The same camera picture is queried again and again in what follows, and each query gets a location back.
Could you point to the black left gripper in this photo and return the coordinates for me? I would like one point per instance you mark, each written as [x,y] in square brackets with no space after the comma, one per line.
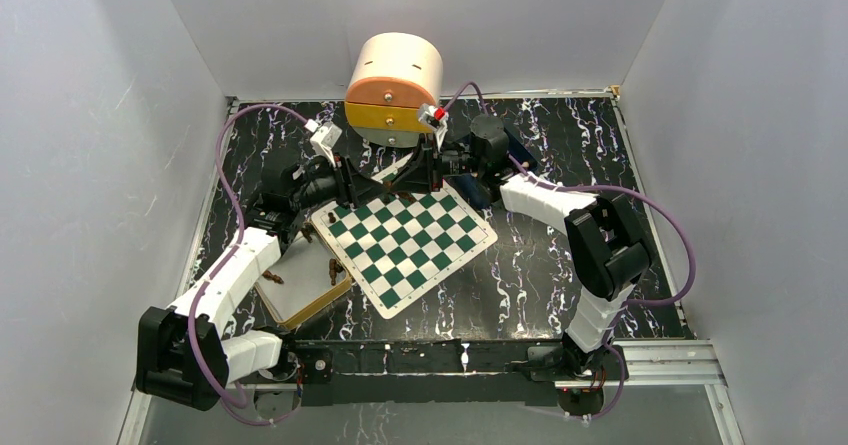
[352,189]

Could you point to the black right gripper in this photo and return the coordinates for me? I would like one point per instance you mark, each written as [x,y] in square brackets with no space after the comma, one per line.
[425,169]

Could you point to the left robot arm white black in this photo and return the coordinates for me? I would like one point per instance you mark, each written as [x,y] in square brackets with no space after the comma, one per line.
[218,283]

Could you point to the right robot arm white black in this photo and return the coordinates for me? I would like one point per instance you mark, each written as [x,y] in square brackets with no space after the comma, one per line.
[608,246]

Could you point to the green white chess board mat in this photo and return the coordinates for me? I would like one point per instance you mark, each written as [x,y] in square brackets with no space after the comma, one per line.
[397,251]

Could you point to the dark brown pawn piece top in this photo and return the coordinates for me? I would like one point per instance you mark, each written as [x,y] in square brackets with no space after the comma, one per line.
[307,232]

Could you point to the blue square tray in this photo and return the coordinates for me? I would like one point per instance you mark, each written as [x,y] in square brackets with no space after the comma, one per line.
[492,142]

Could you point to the dark brown pawn piece corner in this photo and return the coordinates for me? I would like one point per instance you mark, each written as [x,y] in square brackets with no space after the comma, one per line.
[335,269]

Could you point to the gold metal tin tray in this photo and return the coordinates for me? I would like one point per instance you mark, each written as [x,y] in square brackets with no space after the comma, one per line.
[306,291]

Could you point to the round wooden drawer cabinet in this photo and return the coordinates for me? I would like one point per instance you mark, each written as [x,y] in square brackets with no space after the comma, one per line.
[394,75]

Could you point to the dark brown bishop piece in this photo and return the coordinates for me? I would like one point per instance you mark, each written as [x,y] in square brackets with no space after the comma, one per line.
[268,275]

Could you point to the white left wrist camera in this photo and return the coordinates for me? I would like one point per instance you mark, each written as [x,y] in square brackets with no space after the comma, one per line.
[323,138]

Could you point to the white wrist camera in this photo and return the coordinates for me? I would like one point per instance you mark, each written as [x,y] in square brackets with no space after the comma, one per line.
[435,118]
[323,138]

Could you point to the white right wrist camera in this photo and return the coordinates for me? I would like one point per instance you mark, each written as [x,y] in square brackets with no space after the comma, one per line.
[435,118]

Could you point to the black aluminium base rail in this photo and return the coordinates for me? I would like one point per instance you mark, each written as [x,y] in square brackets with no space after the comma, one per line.
[545,373]

